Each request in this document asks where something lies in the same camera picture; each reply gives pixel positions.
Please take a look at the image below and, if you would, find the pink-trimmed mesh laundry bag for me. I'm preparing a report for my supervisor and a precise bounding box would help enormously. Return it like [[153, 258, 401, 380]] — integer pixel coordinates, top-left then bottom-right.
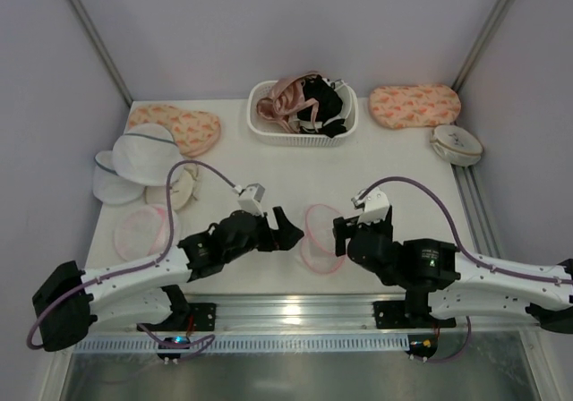
[[300, 204, 346, 276]]

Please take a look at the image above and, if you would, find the pink bra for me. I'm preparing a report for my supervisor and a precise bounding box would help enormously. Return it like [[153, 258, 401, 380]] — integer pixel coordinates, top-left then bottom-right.
[[256, 98, 288, 131], [265, 71, 319, 132]]

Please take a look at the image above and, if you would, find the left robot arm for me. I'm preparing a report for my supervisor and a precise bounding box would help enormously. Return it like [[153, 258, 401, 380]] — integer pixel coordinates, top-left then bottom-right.
[[26, 207, 304, 352]]

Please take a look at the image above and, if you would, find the beige laundry bag left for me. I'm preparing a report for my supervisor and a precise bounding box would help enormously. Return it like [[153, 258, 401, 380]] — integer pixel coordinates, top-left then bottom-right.
[[144, 164, 202, 211]]

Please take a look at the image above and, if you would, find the pink-trimmed flat mesh bag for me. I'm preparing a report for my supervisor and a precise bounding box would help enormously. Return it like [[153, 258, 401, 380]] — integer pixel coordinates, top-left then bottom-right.
[[114, 204, 170, 262]]

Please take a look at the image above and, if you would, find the pink bra in basket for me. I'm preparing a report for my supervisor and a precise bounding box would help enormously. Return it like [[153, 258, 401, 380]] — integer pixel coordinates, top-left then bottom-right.
[[256, 98, 288, 131]]

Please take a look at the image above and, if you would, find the beige-trimmed laundry bag right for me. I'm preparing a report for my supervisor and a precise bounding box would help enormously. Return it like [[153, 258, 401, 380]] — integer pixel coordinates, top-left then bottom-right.
[[430, 124, 483, 167]]

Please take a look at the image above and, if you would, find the blue-trimmed mesh bag top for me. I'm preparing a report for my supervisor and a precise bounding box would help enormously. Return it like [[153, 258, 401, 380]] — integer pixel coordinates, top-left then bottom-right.
[[112, 124, 184, 186]]

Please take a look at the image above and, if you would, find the blue-trimmed mesh bag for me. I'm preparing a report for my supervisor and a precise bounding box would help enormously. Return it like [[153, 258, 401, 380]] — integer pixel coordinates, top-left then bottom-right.
[[92, 150, 144, 206], [112, 124, 184, 186]]

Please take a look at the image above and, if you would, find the black bra in basket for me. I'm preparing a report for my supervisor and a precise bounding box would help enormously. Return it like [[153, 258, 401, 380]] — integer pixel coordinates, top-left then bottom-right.
[[296, 75, 347, 138]]

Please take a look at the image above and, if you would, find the blue-trimmed mesh bag lower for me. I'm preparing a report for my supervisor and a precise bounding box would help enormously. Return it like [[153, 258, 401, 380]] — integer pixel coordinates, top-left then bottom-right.
[[92, 150, 144, 206]]

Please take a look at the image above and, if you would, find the white plastic basket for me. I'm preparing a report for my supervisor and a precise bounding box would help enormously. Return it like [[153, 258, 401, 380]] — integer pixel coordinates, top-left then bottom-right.
[[247, 79, 360, 147]]

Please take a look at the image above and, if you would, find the floral pad left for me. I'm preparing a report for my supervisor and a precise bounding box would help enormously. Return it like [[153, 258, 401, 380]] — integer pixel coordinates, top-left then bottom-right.
[[127, 104, 222, 158]]

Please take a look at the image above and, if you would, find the floral pad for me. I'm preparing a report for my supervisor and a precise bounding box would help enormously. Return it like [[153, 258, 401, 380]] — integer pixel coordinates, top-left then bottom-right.
[[127, 104, 222, 158], [368, 84, 461, 130]]

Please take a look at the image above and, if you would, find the floral pad right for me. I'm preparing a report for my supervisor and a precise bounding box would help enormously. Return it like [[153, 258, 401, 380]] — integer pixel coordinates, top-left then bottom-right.
[[368, 84, 461, 130]]

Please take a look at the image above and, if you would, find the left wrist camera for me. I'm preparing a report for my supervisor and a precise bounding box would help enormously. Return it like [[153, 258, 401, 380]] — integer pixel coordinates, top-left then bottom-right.
[[234, 183, 265, 216]]

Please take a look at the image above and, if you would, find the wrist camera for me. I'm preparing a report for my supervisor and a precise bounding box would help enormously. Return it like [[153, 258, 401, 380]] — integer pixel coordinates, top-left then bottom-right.
[[351, 187, 390, 224], [234, 183, 265, 216]]

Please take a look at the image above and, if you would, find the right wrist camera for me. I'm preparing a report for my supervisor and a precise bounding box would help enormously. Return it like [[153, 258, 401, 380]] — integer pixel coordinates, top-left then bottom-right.
[[351, 187, 390, 224]]

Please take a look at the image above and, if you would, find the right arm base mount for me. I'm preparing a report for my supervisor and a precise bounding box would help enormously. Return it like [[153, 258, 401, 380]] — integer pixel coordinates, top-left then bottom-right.
[[372, 300, 457, 329]]

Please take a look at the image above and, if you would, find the aluminium mounting rail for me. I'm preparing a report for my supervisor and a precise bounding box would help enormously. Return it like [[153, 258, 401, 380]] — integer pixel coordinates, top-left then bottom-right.
[[90, 291, 538, 334]]

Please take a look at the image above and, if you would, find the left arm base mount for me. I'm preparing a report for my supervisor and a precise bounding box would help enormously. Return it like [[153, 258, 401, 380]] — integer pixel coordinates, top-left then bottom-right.
[[154, 303, 217, 332]]

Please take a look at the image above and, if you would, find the white slotted cable duct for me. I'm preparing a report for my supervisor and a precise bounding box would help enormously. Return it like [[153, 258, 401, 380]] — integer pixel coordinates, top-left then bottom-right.
[[73, 333, 409, 354]]

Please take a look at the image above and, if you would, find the left frame post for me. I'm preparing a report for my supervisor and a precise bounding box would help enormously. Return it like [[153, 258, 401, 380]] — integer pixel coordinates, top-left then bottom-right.
[[65, 0, 133, 107]]

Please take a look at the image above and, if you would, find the frame post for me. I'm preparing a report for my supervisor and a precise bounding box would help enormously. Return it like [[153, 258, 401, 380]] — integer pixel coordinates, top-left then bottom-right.
[[65, 0, 133, 107], [451, 0, 516, 93]]

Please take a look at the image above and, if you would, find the right frame post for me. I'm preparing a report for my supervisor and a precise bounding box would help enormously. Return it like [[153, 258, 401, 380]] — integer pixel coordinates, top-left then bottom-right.
[[451, 0, 516, 93]]

